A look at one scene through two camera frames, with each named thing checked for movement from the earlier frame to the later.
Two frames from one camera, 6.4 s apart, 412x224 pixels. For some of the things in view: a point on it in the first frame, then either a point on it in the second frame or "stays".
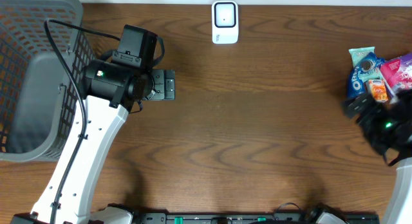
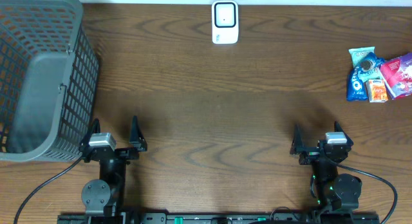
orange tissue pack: x=378 y=89 stays
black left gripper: x=164 y=84 → x=120 y=154
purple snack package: x=397 y=73 stays
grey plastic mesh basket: x=38 y=106 stays
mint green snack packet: x=358 y=53 stays
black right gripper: x=359 y=105 → x=316 y=154
